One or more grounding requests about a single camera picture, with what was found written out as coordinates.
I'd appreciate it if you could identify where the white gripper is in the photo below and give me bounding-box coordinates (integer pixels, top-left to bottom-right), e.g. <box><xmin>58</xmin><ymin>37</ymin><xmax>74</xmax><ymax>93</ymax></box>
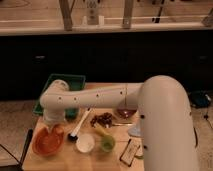
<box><xmin>43</xmin><ymin>112</ymin><xmax>65</xmax><ymax>127</ymax></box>

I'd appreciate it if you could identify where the red yellow apple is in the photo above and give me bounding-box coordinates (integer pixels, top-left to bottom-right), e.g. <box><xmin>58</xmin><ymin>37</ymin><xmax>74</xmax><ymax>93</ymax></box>
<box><xmin>51</xmin><ymin>125</ymin><xmax>64</xmax><ymax>134</ymax></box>

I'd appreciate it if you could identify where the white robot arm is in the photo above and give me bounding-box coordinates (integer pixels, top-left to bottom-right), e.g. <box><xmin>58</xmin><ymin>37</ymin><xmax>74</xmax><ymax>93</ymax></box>
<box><xmin>40</xmin><ymin>75</ymin><xmax>199</xmax><ymax>171</ymax></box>

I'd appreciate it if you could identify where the red bowl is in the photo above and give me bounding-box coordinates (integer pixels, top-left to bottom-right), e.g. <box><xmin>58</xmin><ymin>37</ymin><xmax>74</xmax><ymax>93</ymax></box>
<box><xmin>32</xmin><ymin>127</ymin><xmax>64</xmax><ymax>157</ymax></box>

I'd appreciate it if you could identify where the small white bowl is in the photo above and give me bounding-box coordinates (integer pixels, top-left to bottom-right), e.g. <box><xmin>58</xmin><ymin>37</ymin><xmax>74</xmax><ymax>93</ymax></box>
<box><xmin>76</xmin><ymin>133</ymin><xmax>95</xmax><ymax>153</ymax></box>

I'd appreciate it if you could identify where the dark purple bowl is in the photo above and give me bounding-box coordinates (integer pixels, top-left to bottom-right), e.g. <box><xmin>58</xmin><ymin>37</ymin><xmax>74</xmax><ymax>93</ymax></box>
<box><xmin>117</xmin><ymin>109</ymin><xmax>136</xmax><ymax>119</ymax></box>

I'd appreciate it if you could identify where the green plastic tray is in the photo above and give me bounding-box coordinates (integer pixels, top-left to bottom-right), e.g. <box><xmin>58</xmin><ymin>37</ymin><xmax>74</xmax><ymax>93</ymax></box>
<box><xmin>42</xmin><ymin>73</ymin><xmax>86</xmax><ymax>119</ymax></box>

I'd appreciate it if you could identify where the yellow banana piece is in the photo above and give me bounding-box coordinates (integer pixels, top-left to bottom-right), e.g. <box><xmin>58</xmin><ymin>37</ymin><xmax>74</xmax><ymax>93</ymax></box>
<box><xmin>94</xmin><ymin>125</ymin><xmax>109</xmax><ymax>136</ymax></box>

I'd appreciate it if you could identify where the bunch of dark grapes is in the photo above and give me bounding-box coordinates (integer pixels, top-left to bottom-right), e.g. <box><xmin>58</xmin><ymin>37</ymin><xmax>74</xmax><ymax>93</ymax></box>
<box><xmin>90</xmin><ymin>112</ymin><xmax>112</xmax><ymax>128</ymax></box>

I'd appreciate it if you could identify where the green cup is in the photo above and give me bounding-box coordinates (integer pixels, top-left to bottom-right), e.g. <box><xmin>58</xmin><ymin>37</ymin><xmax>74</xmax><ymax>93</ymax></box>
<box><xmin>100</xmin><ymin>136</ymin><xmax>115</xmax><ymax>152</ymax></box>

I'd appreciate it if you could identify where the grey cloth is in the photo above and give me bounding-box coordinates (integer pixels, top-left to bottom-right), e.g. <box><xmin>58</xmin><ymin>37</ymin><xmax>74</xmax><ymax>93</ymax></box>
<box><xmin>128</xmin><ymin>123</ymin><xmax>141</xmax><ymax>137</ymax></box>

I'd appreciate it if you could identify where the dark object at right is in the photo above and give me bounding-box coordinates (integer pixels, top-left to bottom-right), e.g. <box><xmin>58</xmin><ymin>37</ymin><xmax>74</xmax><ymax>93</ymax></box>
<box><xmin>189</xmin><ymin>91</ymin><xmax>211</xmax><ymax>108</ymax></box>

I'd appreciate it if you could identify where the white handled brush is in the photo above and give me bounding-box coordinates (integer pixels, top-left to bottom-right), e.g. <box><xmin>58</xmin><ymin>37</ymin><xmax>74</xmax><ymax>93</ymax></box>
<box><xmin>68</xmin><ymin>108</ymin><xmax>91</xmax><ymax>141</ymax></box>

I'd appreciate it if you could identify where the green curved handle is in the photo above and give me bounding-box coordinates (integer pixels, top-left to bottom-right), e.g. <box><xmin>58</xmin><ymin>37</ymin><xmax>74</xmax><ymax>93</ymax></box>
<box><xmin>135</xmin><ymin>149</ymin><xmax>143</xmax><ymax>160</ymax></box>

